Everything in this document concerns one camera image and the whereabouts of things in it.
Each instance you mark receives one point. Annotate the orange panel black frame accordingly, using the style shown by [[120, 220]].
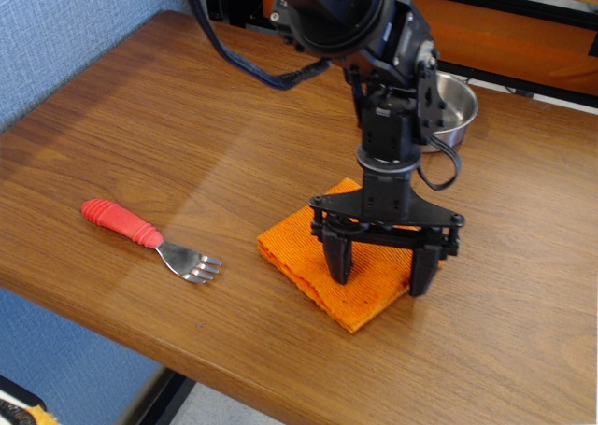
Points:
[[522, 44]]

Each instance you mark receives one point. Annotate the orange cloth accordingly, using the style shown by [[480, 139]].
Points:
[[378, 275]]

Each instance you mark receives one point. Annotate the red-handled metal fork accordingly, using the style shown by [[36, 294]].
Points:
[[186, 263]]

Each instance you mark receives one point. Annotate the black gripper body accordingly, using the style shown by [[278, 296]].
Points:
[[386, 211]]

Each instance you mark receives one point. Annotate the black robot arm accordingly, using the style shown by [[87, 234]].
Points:
[[385, 112]]

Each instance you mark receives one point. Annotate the steel pan with handle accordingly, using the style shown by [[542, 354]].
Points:
[[455, 112]]

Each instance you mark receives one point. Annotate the yellow black object corner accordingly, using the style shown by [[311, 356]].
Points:
[[21, 407]]

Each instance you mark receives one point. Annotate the black table leg frame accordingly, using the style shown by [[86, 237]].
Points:
[[159, 400]]

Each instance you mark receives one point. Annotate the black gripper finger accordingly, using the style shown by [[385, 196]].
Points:
[[338, 254], [424, 266]]

